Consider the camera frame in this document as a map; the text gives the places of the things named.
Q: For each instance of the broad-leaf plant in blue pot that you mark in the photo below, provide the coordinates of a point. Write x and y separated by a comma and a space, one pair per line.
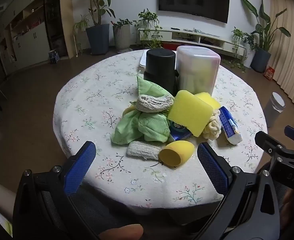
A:
260, 60

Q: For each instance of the translucent plastic container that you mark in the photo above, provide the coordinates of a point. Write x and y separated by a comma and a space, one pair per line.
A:
199, 67

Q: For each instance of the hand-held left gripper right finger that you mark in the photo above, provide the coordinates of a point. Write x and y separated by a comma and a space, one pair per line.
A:
212, 167

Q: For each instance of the small yellow cloth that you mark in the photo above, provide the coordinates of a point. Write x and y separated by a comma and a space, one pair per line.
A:
130, 110

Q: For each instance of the grey trash bin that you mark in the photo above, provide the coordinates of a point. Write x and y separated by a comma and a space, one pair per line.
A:
273, 112

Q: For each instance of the grey knitted scrubber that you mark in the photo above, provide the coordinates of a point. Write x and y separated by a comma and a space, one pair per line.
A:
152, 102

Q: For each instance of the plant in grey ribbed pot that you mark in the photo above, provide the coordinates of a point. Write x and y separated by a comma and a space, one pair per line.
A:
122, 38

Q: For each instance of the white knitted scrubber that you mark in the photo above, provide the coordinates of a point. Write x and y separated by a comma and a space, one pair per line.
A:
142, 150

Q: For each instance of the small blue toy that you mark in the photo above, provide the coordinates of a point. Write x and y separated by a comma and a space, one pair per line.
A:
54, 57

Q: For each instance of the white television console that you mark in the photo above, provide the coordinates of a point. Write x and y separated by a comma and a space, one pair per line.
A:
187, 33

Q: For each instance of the trailing vine plant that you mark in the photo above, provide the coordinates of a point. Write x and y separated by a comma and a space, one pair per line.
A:
149, 22

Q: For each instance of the white plastic tray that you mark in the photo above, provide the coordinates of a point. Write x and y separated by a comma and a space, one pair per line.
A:
143, 61

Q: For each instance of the red paper bag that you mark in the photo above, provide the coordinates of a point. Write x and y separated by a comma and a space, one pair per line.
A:
269, 73

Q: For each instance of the red storage box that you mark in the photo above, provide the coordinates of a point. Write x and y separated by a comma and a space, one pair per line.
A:
169, 47

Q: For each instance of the tall plant in blue pot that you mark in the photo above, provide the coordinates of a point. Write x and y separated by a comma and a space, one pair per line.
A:
98, 38

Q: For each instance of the white stick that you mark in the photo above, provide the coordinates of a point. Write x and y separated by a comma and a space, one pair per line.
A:
75, 46

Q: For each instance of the beige curtain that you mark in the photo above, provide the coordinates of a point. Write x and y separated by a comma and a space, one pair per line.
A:
292, 55

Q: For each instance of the green cloth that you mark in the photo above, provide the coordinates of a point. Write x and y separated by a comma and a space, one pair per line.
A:
152, 127

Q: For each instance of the person's left hand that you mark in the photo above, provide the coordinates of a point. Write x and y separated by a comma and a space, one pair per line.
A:
124, 232

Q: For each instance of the blue and white tissue pack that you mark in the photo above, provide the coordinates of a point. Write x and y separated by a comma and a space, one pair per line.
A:
228, 125

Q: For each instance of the dark blue packet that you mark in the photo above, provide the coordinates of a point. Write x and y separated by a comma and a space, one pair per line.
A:
179, 132

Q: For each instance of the rounded yellow sponge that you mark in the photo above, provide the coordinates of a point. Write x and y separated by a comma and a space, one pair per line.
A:
210, 101

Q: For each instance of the dark display shelf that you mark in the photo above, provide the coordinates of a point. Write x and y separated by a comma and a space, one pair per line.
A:
54, 17

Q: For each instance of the white wall cabinet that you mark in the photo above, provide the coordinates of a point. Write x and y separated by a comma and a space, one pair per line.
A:
29, 37

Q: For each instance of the wall-mounted black television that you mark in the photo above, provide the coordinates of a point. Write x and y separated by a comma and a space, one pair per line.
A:
194, 0

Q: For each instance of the small spider plant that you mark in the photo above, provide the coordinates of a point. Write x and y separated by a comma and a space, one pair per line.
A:
80, 25

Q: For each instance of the black cylindrical container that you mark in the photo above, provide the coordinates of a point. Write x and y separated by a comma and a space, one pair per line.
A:
160, 67

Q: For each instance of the yellow egg-shaped sponge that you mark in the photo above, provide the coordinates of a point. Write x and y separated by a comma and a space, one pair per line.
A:
177, 151

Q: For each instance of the cream chenille sponge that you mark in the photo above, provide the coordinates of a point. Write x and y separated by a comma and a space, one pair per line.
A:
212, 127

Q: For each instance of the large yellow sponge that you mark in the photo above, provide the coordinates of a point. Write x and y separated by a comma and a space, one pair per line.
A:
189, 112

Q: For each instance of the small leafy potted plant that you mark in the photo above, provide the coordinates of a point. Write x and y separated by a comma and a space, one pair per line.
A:
239, 36

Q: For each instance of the white floral tablecloth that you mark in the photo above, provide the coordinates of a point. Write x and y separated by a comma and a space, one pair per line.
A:
91, 100

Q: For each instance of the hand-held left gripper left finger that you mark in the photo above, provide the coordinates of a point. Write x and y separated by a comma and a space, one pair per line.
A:
80, 167

